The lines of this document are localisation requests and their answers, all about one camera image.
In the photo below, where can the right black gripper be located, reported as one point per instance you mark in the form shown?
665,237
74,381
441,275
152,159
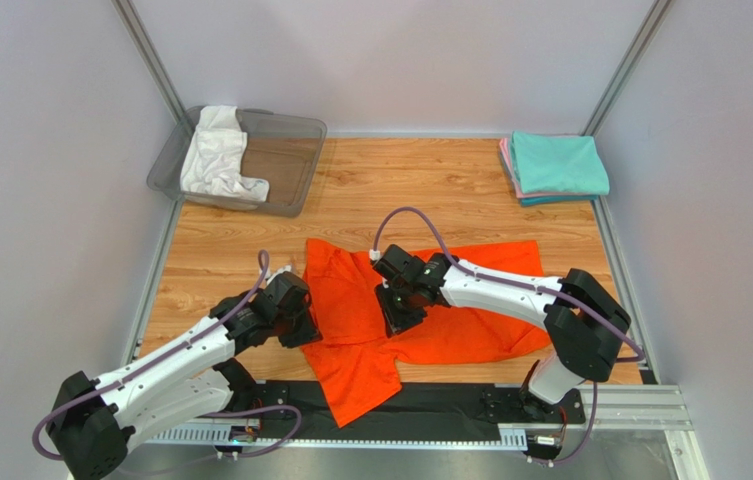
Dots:
395,313

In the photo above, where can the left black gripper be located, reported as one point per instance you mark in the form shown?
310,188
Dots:
308,331

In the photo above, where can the orange t shirt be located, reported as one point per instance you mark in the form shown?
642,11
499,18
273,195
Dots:
355,362

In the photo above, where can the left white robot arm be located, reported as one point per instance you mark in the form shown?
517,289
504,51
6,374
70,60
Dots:
96,422

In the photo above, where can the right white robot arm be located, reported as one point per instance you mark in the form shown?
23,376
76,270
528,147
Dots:
585,324

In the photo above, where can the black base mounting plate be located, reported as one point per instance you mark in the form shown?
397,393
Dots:
418,412

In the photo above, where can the dark teal folded t shirt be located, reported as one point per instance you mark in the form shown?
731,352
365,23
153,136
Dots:
550,199

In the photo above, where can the clear plastic bin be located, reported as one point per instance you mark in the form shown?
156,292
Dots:
282,149

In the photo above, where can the white t shirt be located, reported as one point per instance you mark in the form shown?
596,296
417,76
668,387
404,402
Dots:
213,163

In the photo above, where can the pink folded t shirt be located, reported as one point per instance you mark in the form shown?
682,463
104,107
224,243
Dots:
506,160

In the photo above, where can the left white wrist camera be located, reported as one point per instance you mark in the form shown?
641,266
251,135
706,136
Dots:
279,271

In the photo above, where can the aluminium frame rail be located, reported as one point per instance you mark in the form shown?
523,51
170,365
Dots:
631,411

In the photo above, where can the left corner aluminium post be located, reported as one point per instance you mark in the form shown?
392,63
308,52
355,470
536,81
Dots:
130,16

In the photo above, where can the corner aluminium post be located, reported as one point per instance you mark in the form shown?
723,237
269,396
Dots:
650,25
130,16

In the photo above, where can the right corner aluminium post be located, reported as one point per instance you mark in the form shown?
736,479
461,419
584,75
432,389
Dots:
650,25

